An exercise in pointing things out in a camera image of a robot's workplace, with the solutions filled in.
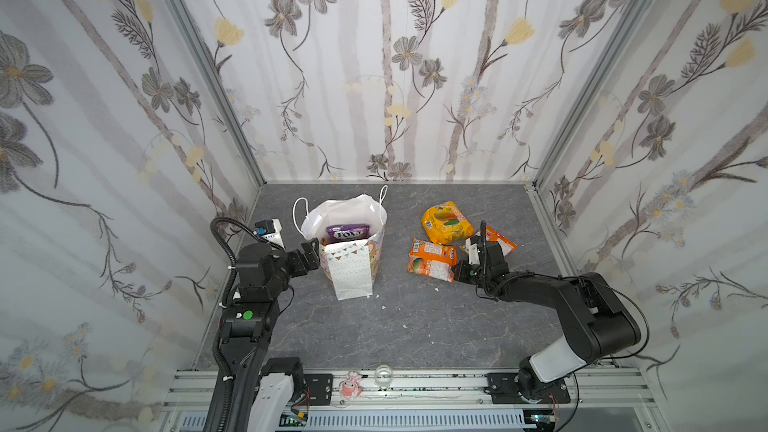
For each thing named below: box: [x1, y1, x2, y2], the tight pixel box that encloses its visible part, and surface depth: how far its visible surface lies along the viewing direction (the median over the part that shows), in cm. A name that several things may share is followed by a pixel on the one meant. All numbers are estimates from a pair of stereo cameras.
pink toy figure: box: [340, 370, 363, 400], surface depth 74 cm
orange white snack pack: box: [477, 226, 518, 256], surface depth 103 cm
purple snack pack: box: [326, 224, 370, 241], surface depth 92 cm
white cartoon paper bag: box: [293, 185, 389, 301], surface depth 83 cm
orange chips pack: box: [407, 238, 457, 283], surface depth 97 cm
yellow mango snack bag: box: [422, 201, 474, 245], surface depth 103 cm
